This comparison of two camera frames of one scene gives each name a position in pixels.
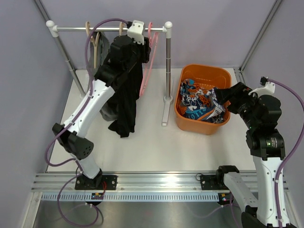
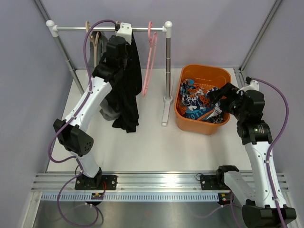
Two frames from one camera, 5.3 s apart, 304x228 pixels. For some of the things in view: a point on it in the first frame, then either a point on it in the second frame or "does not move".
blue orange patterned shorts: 199,102 does not move
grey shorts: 99,49 does not move
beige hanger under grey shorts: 88,28 does not move
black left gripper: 144,50 -> 128,48
